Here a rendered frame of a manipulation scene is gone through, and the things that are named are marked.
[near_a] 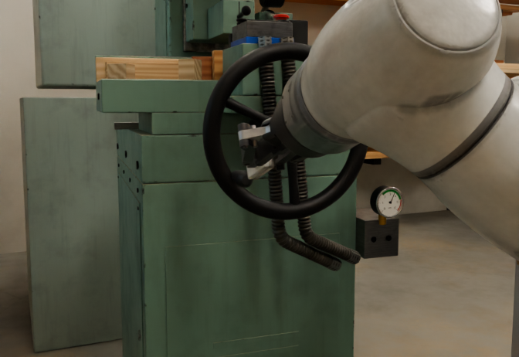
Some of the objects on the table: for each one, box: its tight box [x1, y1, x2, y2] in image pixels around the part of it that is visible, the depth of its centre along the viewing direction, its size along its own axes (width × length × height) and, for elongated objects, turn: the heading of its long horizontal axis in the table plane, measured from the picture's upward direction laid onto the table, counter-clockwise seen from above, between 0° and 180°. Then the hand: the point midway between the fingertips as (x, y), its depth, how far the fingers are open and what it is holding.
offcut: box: [107, 63, 135, 79], centre depth 111 cm, size 4×4×3 cm
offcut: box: [178, 59, 202, 80], centre depth 107 cm, size 3×4×4 cm
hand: (259, 161), depth 73 cm, fingers closed
